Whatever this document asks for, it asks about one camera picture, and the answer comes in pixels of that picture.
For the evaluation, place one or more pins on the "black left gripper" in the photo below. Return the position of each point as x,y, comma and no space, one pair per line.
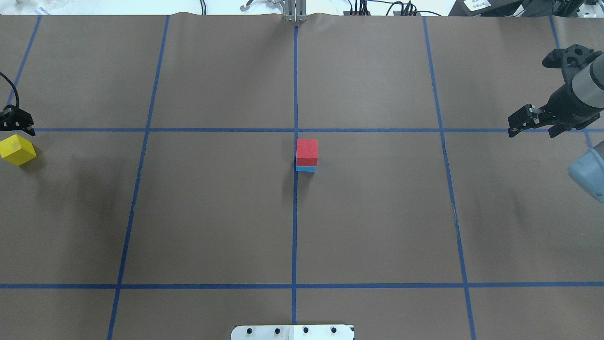
14,120

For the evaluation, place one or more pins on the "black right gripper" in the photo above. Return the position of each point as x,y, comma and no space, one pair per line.
565,100

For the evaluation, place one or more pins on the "yellow block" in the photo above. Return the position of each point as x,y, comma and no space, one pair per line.
17,150

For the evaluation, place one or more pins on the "red block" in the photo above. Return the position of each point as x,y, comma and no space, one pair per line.
307,152

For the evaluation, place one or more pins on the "blue block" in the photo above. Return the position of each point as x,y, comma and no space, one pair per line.
311,169

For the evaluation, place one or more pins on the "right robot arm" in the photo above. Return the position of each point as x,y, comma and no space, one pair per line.
588,170

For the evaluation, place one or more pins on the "white mounting plate with bolts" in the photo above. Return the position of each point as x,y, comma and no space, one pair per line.
294,332

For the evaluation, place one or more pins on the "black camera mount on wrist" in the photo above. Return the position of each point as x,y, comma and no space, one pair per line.
573,57

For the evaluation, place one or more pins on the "grey metal clamp bracket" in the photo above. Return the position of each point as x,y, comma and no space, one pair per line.
295,10

